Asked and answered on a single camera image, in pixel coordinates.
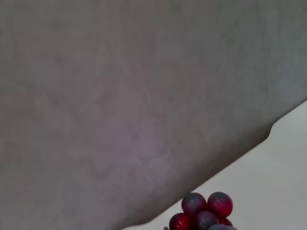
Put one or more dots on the red purple grape bunch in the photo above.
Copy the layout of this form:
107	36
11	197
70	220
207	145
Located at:
218	203

